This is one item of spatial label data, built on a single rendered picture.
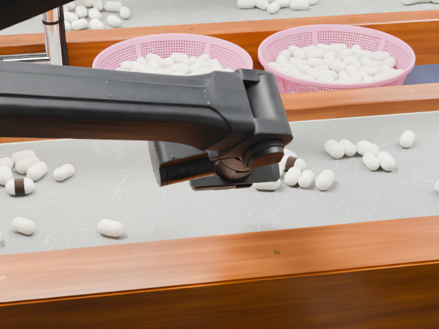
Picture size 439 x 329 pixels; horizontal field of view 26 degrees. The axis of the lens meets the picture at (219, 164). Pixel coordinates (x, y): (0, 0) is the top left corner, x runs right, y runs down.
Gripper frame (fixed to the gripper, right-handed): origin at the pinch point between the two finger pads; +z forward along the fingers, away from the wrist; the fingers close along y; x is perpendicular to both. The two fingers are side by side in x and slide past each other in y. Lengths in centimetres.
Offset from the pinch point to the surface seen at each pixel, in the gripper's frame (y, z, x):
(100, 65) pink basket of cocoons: 12, 43, -27
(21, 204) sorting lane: 24.8, 13.5, 0.5
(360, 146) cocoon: -22.7, 16.0, -4.8
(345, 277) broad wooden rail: -11.9, -6.8, 14.5
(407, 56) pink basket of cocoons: -40, 39, -24
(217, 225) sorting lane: 0.2, 6.2, 6.0
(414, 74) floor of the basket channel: -46, 52, -25
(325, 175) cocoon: -15.4, 9.6, 0.1
